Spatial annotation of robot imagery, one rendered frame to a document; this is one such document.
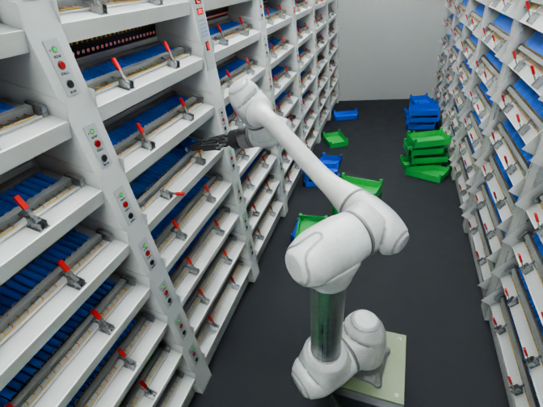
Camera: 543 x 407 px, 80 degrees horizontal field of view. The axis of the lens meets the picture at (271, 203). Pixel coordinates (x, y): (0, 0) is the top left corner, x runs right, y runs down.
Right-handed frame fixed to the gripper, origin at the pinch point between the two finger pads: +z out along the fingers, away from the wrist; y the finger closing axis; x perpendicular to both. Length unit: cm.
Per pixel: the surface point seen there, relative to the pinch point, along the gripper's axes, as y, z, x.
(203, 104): 16.1, 0.9, 12.4
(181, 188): -19.6, 1.0, -8.8
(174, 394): -61, 18, -85
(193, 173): -8.2, 1.9, -8.4
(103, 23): -29, -9, 48
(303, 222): 68, -5, -94
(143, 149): -28.6, -0.3, 12.0
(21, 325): -84, 4, -6
